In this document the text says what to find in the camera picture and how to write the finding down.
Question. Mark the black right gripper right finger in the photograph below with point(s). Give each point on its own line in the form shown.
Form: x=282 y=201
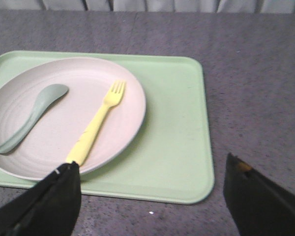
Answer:
x=258 y=206

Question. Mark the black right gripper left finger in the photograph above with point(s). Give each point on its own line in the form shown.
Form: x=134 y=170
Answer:
x=50 y=208

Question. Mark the beige round plate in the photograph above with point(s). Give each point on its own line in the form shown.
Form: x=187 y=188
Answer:
x=52 y=138

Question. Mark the yellow plastic fork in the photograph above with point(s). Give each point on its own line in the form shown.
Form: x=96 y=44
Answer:
x=81 y=149

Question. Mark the light green tray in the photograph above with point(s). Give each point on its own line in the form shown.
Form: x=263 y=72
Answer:
x=169 y=159

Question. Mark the green plastic spoon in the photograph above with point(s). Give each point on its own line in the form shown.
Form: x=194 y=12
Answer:
x=44 y=100

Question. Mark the white curtain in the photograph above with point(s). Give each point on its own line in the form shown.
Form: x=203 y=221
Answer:
x=205 y=6

